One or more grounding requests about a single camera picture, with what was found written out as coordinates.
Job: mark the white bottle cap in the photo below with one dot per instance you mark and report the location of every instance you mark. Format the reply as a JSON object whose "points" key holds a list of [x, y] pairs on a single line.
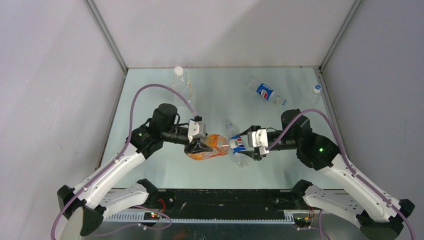
{"points": [[178, 71], [233, 142], [317, 89]]}

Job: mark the orange label plastic bottle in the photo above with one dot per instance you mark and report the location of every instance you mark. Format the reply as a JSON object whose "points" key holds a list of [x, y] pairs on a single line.
{"points": [[217, 142]]}

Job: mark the clear unlabelled plastic bottle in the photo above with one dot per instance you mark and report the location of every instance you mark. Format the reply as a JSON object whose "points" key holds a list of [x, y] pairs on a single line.
{"points": [[310, 100]]}

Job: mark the grey aluminium frame rail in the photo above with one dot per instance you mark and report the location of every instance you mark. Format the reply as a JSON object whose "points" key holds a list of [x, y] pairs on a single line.
{"points": [[334, 116]]}

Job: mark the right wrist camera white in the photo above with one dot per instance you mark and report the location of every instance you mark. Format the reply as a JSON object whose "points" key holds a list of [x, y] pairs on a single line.
{"points": [[258, 139]]}

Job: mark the Pepsi bottle blue label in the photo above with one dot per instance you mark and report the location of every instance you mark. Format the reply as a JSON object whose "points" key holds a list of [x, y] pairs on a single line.
{"points": [[267, 92]]}

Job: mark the cream label clear bottle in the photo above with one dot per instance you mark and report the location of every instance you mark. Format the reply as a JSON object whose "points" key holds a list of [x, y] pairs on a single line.
{"points": [[182, 84]]}

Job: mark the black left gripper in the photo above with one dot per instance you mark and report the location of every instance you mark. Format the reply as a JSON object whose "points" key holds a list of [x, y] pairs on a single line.
{"points": [[198, 146]]}

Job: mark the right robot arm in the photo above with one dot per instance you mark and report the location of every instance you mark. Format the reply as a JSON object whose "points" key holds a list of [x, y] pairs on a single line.
{"points": [[318, 152]]}

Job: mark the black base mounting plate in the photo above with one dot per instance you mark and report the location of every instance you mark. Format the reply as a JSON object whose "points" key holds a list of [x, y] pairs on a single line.
{"points": [[226, 204]]}

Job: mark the controller board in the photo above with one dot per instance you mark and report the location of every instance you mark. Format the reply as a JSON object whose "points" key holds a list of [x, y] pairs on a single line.
{"points": [[151, 216], [302, 223]]}

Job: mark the left controller board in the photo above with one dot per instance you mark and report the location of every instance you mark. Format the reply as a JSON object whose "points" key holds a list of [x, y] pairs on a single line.
{"points": [[151, 216]]}

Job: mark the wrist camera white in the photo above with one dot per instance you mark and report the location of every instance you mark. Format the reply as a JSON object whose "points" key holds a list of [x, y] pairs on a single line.
{"points": [[196, 128], [258, 139]]}

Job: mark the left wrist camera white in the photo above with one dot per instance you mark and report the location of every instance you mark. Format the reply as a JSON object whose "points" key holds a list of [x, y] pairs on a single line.
{"points": [[196, 128]]}

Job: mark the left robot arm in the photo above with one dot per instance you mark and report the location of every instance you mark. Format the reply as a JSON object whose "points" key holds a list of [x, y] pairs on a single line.
{"points": [[87, 205]]}

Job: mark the right controller board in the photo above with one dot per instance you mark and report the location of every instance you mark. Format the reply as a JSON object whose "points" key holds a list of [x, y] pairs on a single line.
{"points": [[302, 223]]}

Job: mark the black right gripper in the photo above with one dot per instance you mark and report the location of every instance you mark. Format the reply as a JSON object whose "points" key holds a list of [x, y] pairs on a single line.
{"points": [[255, 155]]}

